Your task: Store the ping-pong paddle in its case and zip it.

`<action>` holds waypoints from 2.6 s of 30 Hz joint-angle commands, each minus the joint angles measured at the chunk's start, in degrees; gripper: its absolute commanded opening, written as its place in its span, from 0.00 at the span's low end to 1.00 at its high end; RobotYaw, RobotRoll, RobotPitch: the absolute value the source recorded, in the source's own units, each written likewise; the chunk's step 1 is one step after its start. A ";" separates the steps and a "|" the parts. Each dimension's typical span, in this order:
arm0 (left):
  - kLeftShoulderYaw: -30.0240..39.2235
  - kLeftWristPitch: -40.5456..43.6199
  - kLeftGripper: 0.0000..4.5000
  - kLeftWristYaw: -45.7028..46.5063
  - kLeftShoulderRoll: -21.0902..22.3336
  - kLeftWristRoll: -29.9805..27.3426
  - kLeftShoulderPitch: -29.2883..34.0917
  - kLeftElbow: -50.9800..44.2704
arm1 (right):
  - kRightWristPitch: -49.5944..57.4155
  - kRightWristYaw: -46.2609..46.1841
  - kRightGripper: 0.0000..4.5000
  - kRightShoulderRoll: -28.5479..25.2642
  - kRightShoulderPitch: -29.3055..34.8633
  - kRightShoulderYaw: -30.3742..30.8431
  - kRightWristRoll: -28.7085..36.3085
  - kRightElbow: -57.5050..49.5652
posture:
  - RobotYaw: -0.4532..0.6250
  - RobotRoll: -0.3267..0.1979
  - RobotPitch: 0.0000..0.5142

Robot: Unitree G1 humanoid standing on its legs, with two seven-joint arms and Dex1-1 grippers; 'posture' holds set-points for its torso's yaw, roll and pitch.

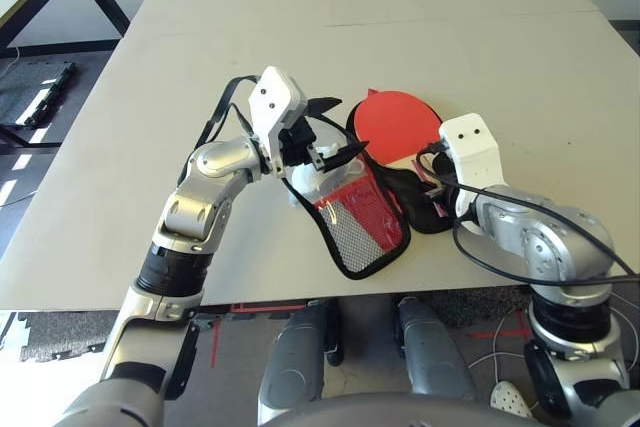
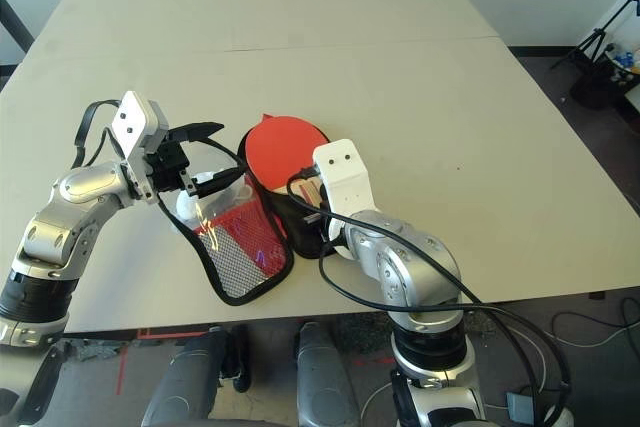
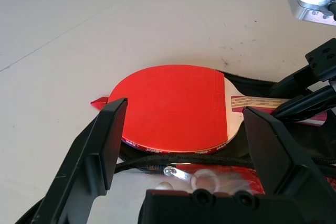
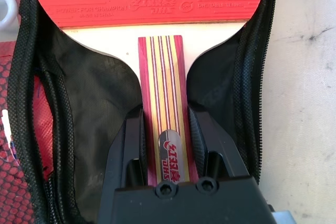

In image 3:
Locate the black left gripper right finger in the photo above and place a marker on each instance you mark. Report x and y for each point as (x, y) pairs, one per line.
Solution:
(278, 155)

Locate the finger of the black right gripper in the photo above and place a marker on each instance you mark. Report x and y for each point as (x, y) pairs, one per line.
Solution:
(307, 106)
(323, 61)

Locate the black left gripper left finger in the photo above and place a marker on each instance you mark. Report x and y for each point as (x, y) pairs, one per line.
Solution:
(86, 155)

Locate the red and black paddle case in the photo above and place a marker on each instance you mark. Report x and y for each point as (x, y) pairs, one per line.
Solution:
(249, 85)

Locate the red ping-pong paddle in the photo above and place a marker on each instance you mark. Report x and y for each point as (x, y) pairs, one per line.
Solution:
(173, 108)

